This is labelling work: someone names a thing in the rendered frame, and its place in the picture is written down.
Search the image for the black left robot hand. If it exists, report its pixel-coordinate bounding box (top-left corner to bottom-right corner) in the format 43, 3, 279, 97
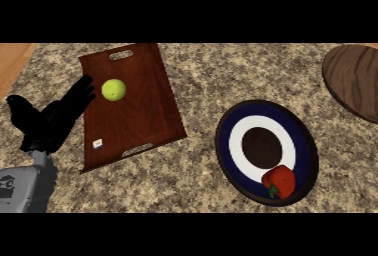
5, 73, 98, 154

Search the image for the blue and white plate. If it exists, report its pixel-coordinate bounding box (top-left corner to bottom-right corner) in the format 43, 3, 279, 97
214, 99, 321, 208

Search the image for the brown wooden bowl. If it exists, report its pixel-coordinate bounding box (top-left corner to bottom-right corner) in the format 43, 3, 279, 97
321, 44, 378, 125

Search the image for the brown wooden cutting board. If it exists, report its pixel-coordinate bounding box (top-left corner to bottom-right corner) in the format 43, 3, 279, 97
77, 42, 189, 174

